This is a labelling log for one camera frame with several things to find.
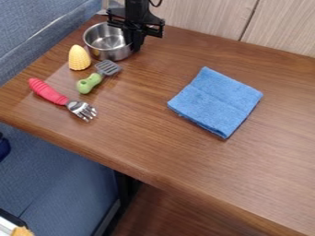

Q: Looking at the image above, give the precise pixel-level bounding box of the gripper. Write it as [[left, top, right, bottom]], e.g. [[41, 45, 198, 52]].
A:
[[105, 7, 167, 53]]

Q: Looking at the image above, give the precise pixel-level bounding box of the silver pot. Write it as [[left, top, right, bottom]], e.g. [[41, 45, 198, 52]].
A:
[[82, 21, 137, 62]]

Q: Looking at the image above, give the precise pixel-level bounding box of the yellow toy corn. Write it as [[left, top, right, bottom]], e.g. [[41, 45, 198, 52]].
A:
[[67, 44, 93, 72]]

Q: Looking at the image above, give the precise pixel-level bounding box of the blue cloth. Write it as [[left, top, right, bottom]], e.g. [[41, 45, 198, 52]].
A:
[[166, 65, 265, 140]]

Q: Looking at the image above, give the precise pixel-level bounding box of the green handled grey spatula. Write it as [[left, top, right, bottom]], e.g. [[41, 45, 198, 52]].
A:
[[75, 59, 123, 95]]

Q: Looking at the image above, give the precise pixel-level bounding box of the red handled silver fork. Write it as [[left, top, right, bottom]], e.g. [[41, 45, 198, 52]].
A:
[[27, 77, 100, 123]]

